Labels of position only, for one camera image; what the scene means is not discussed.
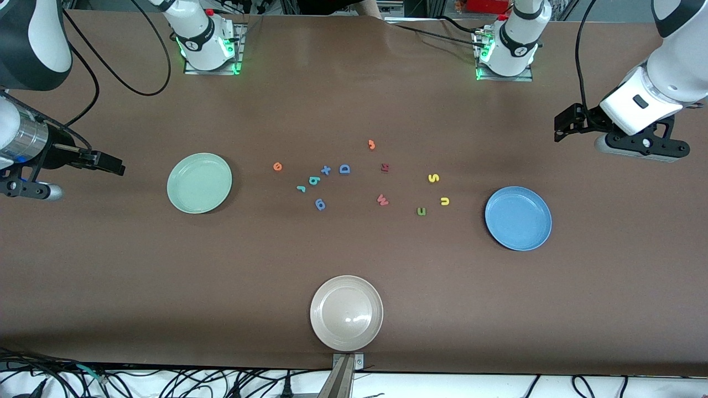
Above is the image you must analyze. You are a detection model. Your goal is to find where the black table cable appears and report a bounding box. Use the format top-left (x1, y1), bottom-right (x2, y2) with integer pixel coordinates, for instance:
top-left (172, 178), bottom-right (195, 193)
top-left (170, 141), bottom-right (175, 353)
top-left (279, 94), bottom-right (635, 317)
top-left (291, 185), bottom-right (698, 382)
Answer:
top-left (387, 21), bottom-right (485, 49)
top-left (437, 15), bottom-right (499, 35)

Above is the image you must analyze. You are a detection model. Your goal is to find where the red box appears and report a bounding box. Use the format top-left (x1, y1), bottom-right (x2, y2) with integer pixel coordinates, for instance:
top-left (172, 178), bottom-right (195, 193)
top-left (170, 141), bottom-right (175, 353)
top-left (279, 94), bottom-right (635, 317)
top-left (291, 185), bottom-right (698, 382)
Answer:
top-left (467, 0), bottom-right (511, 14)

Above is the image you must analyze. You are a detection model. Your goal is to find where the pale green plate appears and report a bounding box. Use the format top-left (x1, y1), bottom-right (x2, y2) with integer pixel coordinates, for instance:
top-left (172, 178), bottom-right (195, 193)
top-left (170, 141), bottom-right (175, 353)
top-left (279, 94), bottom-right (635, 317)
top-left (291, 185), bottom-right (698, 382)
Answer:
top-left (167, 153), bottom-right (233, 214)

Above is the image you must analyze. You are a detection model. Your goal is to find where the teal floor cable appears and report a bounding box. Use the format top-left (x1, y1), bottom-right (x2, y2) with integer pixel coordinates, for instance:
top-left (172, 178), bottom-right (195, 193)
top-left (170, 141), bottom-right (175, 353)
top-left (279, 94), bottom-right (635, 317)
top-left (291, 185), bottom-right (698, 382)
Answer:
top-left (77, 364), bottom-right (107, 383)

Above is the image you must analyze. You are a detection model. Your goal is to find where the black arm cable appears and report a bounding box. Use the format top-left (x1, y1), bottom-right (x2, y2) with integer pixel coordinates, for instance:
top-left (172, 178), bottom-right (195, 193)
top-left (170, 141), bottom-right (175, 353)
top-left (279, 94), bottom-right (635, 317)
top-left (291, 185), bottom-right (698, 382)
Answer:
top-left (575, 0), bottom-right (601, 111)
top-left (62, 0), bottom-right (172, 129)

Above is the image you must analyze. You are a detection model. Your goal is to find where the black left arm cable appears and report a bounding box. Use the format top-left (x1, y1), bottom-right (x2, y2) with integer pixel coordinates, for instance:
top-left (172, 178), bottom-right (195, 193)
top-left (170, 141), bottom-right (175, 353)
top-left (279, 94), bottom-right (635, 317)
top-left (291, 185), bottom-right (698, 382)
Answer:
top-left (575, 0), bottom-right (601, 111)

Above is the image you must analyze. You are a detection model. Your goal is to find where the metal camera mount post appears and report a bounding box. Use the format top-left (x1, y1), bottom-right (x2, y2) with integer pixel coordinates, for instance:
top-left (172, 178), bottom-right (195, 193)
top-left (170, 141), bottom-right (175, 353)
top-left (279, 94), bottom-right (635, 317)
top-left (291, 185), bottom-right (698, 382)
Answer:
top-left (318, 353), bottom-right (366, 398)

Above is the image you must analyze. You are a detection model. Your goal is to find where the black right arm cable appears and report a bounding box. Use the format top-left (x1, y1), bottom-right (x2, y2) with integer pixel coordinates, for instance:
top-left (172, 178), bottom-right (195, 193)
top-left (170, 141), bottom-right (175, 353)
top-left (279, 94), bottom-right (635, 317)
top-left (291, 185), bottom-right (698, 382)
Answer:
top-left (62, 0), bottom-right (172, 129)

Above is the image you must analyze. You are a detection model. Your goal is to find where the person in dark clothing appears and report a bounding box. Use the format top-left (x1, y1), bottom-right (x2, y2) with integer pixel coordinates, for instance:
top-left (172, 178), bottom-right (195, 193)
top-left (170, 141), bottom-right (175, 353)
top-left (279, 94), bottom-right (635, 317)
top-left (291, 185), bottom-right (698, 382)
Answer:
top-left (299, 0), bottom-right (383, 19)

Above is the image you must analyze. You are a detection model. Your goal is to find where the blue plate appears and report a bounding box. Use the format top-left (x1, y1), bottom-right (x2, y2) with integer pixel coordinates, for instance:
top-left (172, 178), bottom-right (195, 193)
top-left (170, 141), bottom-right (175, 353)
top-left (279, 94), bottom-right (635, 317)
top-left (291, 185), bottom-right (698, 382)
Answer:
top-left (485, 186), bottom-right (553, 252)

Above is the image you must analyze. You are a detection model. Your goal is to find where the beige plate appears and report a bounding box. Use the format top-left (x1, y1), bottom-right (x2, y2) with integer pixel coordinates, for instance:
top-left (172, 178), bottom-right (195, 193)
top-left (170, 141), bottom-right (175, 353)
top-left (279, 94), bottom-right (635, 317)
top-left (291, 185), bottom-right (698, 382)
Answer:
top-left (310, 275), bottom-right (384, 352)

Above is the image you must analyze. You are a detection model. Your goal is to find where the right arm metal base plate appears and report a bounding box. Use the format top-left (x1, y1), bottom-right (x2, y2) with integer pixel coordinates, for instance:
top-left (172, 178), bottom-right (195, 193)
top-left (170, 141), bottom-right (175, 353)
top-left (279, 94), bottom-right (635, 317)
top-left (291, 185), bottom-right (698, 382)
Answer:
top-left (184, 23), bottom-right (245, 75)

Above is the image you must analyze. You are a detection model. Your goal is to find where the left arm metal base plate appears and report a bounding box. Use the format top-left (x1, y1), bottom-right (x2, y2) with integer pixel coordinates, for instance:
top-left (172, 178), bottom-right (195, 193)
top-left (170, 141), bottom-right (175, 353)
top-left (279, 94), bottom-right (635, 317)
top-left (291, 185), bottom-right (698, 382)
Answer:
top-left (475, 28), bottom-right (534, 82)

